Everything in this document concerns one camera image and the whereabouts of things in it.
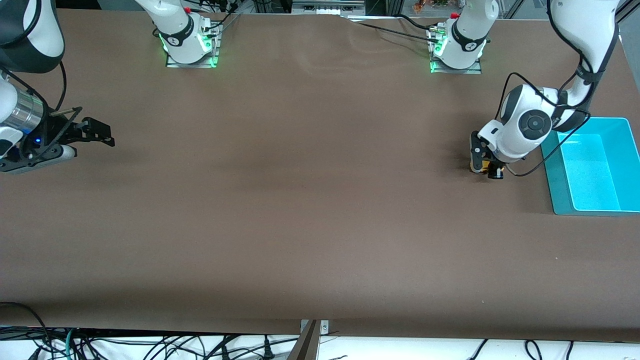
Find dark tapered pole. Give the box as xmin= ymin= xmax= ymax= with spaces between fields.
xmin=287 ymin=320 xmax=321 ymax=360

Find aluminium frame profile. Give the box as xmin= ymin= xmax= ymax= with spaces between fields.
xmin=291 ymin=0 xmax=367 ymax=16

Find yellow beetle toy car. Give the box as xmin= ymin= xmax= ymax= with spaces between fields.
xmin=469 ymin=159 xmax=507 ymax=174

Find orange background item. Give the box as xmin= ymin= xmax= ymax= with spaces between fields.
xmin=412 ymin=0 xmax=452 ymax=14

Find black cable across table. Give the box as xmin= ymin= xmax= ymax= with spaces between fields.
xmin=345 ymin=14 xmax=443 ymax=44

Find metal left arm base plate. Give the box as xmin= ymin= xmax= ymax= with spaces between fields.
xmin=429 ymin=27 xmax=484 ymax=75

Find black cables at right base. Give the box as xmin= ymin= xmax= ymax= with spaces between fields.
xmin=197 ymin=0 xmax=242 ymax=32

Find black looped floor cable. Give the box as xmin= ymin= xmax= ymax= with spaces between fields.
xmin=0 ymin=301 xmax=52 ymax=351

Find teal plastic bin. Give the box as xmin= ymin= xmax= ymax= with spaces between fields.
xmin=541 ymin=117 xmax=640 ymax=217

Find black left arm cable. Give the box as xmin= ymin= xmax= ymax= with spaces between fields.
xmin=502 ymin=72 xmax=592 ymax=178

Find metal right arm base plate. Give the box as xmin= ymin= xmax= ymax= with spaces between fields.
xmin=165 ymin=24 xmax=220 ymax=69

